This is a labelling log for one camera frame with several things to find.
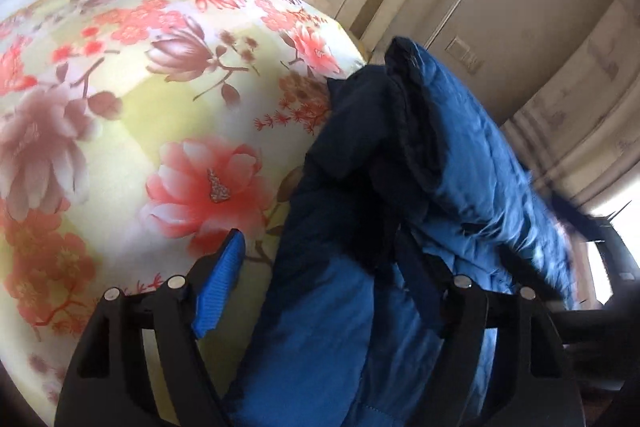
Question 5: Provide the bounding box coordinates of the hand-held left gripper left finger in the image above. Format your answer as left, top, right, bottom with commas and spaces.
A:
54, 229, 247, 427

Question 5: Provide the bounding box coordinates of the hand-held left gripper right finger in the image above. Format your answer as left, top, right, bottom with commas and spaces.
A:
410, 275, 587, 427

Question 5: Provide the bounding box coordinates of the blue padded jacket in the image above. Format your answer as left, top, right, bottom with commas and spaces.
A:
222, 36, 576, 427

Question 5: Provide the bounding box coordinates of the floral bed sheet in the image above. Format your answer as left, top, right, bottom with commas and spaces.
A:
0, 0, 368, 427

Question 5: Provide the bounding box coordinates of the beige striped curtain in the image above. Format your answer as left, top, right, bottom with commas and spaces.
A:
500, 0, 640, 210

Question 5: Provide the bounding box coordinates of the wall socket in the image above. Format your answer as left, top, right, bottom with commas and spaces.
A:
446, 35, 487, 74

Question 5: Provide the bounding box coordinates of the white wall conduit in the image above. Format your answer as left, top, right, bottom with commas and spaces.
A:
429, 0, 471, 42

